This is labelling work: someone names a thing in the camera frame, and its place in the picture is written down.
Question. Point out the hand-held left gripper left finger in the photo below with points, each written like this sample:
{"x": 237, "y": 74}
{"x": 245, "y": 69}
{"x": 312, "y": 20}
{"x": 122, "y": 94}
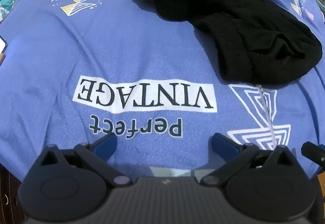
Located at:
{"x": 107, "y": 143}

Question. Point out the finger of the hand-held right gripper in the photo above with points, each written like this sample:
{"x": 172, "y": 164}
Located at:
{"x": 312, "y": 152}

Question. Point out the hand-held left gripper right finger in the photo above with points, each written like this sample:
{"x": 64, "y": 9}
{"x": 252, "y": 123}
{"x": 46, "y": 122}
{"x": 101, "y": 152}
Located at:
{"x": 220, "y": 141}

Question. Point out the black pants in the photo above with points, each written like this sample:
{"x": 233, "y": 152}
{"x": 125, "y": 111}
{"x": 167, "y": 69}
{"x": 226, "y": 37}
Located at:
{"x": 228, "y": 21}

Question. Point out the blue printed bedsheet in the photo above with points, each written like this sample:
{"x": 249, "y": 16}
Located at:
{"x": 132, "y": 56}

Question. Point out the smartphone with white screen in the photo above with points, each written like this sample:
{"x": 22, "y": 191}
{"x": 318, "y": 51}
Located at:
{"x": 2, "y": 45}

